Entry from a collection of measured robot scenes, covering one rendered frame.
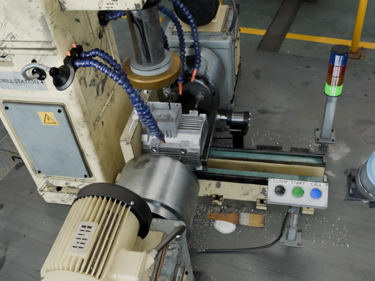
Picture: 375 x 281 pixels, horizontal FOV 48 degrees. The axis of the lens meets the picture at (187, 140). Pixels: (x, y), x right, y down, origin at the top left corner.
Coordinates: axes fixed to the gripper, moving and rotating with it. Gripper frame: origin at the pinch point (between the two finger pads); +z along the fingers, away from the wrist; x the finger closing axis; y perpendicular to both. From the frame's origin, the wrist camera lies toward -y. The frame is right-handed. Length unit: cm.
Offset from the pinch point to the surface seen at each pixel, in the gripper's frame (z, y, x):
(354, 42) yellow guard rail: 214, -32, -158
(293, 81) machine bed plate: 78, 18, -64
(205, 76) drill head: 25, 51, -42
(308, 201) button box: 8.0, 13.8, 2.4
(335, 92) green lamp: 35, 4, -42
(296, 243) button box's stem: 30.0, 15.3, 13.7
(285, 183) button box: 7.8, 20.5, -2.3
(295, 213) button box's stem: 18.0, 16.8, 5.3
